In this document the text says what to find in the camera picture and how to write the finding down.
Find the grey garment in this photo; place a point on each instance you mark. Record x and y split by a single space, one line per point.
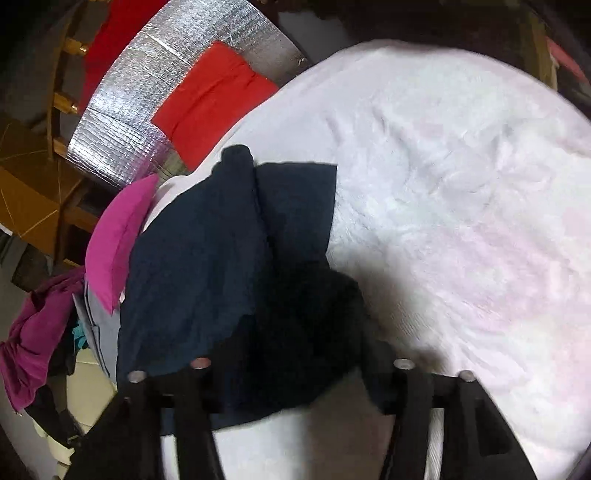
99 323

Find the navy blue jacket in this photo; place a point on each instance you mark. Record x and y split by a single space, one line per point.
194 258

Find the teal cloth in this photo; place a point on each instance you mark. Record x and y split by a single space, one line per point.
81 337

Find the red pillow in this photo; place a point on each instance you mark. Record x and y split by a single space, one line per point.
207 106

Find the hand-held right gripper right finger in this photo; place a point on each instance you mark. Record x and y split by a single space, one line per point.
411 401

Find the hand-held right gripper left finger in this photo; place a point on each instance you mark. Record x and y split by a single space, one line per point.
191 415

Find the purple garment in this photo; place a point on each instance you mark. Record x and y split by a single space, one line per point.
32 332

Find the pink cloth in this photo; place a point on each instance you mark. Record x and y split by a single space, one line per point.
570 62

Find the silver foil insulation sheet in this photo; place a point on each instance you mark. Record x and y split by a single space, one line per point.
138 60

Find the red cloth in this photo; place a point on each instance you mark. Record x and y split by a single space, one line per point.
115 41

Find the white pink fluffy blanket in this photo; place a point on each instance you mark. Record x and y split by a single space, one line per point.
461 207

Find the rattan wooden furniture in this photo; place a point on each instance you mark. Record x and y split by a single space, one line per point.
32 203

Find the magenta pillow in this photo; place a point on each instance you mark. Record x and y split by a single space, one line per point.
115 240

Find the dark grey cloth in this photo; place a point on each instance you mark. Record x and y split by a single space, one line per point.
37 55

